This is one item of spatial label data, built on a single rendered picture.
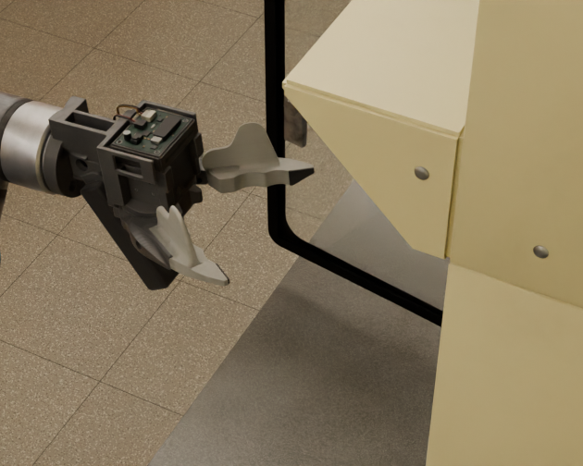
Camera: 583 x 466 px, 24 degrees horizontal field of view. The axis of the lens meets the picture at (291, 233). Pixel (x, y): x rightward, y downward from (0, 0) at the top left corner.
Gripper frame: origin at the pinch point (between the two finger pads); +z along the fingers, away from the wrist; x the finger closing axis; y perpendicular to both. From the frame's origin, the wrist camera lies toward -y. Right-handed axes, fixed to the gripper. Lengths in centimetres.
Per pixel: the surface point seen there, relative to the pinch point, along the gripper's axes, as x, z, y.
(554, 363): -13.8, 27.6, 9.6
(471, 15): -2.3, 17.4, 25.7
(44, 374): 60, -93, -117
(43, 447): 45, -83, -118
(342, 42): -8.6, 11.5, 26.2
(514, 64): -13.8, 24.2, 31.1
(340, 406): 8.3, 0.1, -30.0
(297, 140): 19.5, -8.6, -7.1
